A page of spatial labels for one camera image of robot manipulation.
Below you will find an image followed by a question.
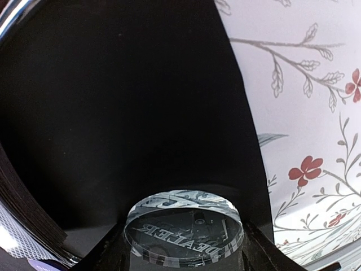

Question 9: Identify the black poker mat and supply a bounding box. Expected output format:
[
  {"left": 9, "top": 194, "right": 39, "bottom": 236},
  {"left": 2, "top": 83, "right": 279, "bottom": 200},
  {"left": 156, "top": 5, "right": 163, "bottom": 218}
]
[{"left": 1, "top": 1, "right": 274, "bottom": 240}]

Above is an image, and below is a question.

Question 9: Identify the blue playing card deck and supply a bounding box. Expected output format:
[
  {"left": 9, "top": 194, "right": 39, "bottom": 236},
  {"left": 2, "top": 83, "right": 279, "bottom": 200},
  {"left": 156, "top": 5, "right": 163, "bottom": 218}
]
[{"left": 1, "top": 148, "right": 81, "bottom": 266}]

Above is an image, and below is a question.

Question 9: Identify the aluminium poker chip case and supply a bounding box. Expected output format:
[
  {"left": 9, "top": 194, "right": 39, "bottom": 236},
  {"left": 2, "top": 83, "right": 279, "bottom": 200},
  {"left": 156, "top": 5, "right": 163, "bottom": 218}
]
[{"left": 1, "top": 0, "right": 39, "bottom": 43}]

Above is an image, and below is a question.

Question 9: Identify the purple small blind button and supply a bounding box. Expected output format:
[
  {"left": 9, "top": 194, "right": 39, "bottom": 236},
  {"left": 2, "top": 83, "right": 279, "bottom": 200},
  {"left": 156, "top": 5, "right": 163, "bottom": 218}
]
[{"left": 27, "top": 259, "right": 68, "bottom": 271}]

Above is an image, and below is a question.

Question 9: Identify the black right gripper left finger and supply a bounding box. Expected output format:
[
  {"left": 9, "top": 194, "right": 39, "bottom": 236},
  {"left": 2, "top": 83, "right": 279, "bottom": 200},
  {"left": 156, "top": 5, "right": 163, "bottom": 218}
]
[{"left": 72, "top": 223, "right": 130, "bottom": 271}]

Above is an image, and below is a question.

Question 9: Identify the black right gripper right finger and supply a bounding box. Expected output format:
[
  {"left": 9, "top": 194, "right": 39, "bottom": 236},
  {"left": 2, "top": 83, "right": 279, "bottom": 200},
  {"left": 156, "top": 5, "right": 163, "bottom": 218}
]
[{"left": 239, "top": 222, "right": 306, "bottom": 271}]

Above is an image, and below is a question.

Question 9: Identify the clear dealer button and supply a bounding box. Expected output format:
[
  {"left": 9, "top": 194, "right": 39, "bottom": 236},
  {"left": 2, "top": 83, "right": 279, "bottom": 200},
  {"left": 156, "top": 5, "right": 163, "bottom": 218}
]
[{"left": 124, "top": 190, "right": 244, "bottom": 268}]

